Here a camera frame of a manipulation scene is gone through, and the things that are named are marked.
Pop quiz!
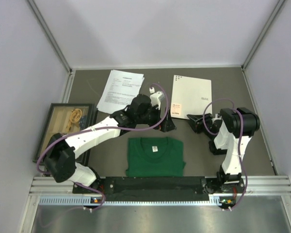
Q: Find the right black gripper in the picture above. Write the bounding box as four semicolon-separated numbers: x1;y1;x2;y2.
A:
187;114;215;140

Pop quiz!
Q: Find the aluminium corner post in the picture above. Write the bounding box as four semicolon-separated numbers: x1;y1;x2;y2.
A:
26;0;72;73
241;0;287;71

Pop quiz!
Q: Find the aluminium front rail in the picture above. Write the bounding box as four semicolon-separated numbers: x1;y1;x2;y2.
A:
29;176;291;196

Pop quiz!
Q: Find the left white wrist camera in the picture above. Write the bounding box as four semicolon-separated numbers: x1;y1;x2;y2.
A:
149;87;165;110

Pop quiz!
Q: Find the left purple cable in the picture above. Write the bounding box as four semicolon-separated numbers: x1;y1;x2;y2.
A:
36;83;171;211

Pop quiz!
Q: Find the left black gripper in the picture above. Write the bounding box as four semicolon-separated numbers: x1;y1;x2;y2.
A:
136;103;176;133

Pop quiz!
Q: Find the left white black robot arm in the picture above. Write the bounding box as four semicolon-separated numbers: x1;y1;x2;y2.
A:
41;91;176;193

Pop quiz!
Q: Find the green folded t-shirt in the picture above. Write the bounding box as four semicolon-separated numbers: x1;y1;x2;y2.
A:
126;137;186;178

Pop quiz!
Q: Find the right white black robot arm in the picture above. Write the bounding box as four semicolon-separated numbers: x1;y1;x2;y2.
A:
187;107;260;194

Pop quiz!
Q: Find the black glass-lid display box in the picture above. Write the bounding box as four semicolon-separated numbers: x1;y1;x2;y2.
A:
32;103;97;163

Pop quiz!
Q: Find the white folder black inside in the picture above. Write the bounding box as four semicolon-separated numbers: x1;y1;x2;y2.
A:
170;75;212;119

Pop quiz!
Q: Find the white printed paper stack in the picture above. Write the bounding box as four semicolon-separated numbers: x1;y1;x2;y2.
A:
97;70;145;114

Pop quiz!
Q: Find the right aluminium corner post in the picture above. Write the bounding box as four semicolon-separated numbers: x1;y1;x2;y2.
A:
241;0;287;71

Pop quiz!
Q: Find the left aluminium corner post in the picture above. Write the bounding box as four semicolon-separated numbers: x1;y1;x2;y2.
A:
26;0;72;73

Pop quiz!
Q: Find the grey slotted cable duct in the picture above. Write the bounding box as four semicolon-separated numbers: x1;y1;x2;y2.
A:
39;196;236;206

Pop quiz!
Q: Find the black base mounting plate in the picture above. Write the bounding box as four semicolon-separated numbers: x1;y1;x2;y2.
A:
72;176;245;201

